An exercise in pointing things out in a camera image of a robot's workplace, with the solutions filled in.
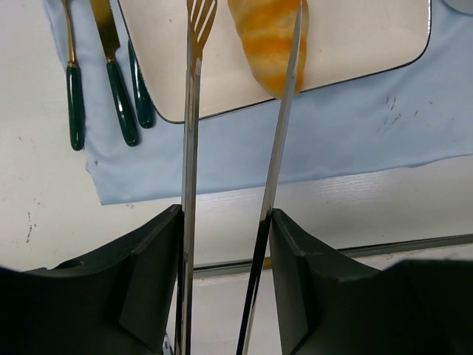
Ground metal serving tongs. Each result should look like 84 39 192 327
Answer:
174 1 303 354

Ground gold fork green handle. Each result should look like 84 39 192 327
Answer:
61 0 85 151

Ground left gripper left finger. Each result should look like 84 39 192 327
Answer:
1 205 183 354

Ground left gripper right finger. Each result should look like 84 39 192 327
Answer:
270 209 472 354

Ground gold knife green handle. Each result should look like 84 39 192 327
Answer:
89 0 140 147

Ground white rectangular plate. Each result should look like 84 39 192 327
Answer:
118 0 432 124

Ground white bowl with handle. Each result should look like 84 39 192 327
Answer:
443 0 473 16

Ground striped bread roll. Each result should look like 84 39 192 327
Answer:
228 0 310 99

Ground gold spoon green handle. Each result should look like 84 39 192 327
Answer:
128 40 155 129

